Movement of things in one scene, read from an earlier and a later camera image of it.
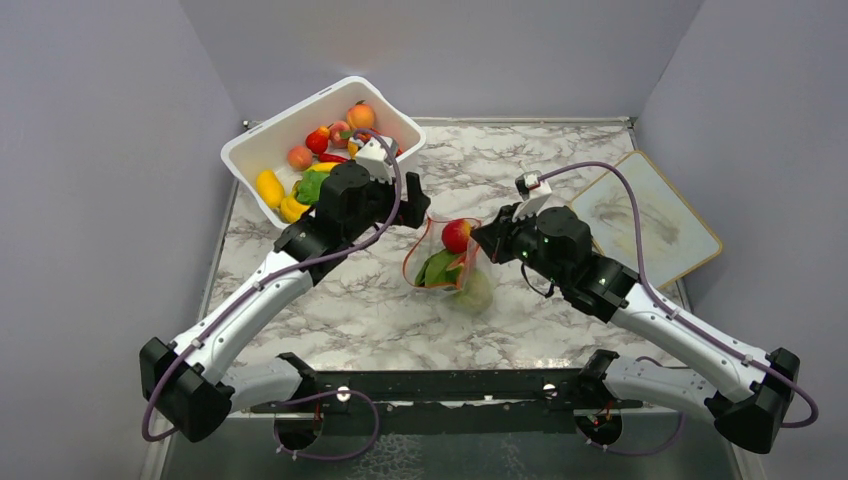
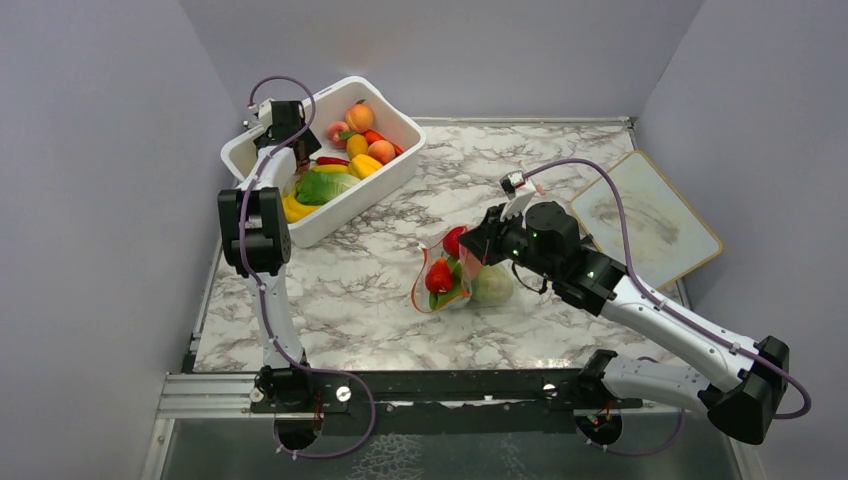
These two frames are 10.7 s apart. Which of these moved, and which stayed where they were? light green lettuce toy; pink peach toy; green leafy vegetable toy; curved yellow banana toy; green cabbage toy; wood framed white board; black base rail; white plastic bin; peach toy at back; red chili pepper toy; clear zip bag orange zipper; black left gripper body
Moved: clear zip bag orange zipper; green cabbage toy; black left gripper body; green leafy vegetable toy
Stayed: black base rail; pink peach toy; peach toy at back; white plastic bin; curved yellow banana toy; wood framed white board; light green lettuce toy; red chili pepper toy
